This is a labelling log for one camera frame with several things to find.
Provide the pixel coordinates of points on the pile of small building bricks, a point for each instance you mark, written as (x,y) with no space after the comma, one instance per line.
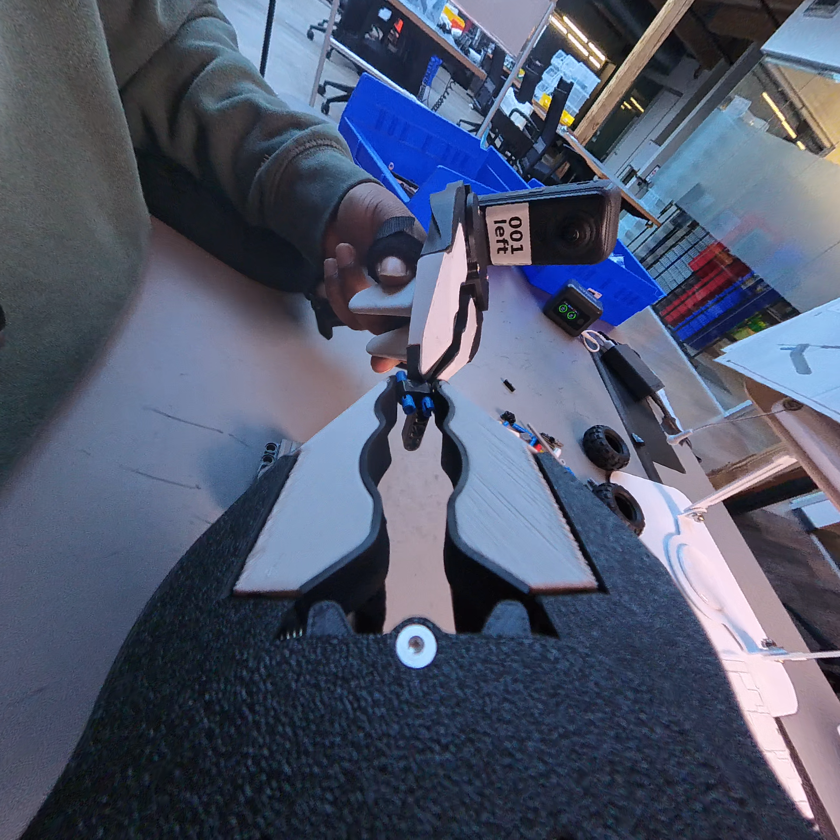
(525,433)

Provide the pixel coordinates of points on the person's left forearm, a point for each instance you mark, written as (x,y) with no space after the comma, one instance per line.
(223,118)

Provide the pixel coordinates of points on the black device with green display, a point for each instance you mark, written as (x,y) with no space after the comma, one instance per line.
(574,311)

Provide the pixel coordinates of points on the wooden post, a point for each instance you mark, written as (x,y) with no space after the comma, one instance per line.
(630,72)

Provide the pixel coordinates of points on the grey motor block assembly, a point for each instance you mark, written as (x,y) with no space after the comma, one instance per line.
(276,453)

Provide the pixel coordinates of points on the black toy tyre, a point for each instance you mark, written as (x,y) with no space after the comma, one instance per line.
(620,505)
(605,446)

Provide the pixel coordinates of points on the instruction booklet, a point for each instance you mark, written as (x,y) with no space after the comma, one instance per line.
(801,355)

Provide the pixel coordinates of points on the blue plastic bin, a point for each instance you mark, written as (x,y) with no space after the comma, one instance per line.
(407,131)
(591,282)

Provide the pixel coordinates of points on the white book stand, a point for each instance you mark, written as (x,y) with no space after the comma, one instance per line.
(709,565)

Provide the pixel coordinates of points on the grey desk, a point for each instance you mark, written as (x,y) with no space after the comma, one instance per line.
(171,433)

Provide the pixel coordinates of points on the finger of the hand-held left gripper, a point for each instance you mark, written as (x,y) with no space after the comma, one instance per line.
(474,309)
(437,309)

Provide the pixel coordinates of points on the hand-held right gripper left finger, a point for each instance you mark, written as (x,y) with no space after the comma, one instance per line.
(309,525)

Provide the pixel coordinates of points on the black power adapter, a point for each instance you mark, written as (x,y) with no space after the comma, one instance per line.
(630,368)

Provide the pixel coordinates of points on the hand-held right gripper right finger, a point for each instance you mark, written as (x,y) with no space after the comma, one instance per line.
(525,525)

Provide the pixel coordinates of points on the black beam frame yellow pins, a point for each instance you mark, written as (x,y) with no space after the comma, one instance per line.
(414,410)

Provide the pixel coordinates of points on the stacked red and blue crates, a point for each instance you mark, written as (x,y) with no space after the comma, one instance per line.
(715,295)

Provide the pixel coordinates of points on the person's left hand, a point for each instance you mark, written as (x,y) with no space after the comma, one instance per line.
(344,250)

